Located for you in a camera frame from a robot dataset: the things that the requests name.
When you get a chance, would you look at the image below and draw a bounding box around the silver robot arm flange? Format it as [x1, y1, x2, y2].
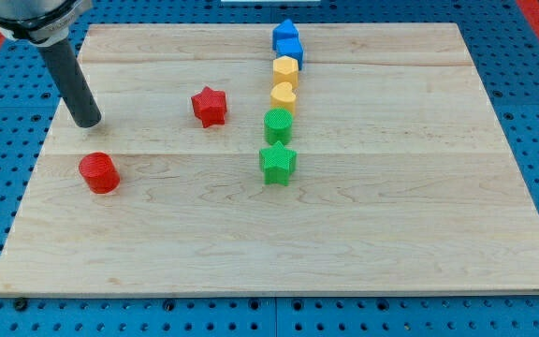
[0, 0, 93, 47]

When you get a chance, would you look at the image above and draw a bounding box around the green star block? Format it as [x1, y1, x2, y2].
[259, 140, 298, 186]

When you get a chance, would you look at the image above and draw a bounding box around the red star block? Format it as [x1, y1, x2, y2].
[191, 86, 227, 128]

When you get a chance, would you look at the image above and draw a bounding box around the green cylinder block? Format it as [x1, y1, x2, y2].
[264, 108, 293, 145]

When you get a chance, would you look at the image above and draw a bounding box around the yellow heart block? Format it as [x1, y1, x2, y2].
[270, 81, 297, 115]

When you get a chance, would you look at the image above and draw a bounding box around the yellow hexagon block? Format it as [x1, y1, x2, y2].
[272, 56, 299, 89]

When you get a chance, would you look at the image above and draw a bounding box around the blue cube block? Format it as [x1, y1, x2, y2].
[275, 37, 304, 70]

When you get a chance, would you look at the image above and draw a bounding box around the blue pentagon block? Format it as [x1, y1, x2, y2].
[272, 19, 299, 51]

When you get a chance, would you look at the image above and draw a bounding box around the light wooden board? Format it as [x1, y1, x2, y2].
[0, 23, 539, 299]

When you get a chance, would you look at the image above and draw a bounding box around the red cylinder block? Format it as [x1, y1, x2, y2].
[79, 152, 120, 194]

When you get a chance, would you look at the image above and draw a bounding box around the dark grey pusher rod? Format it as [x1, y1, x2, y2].
[38, 38, 102, 128]

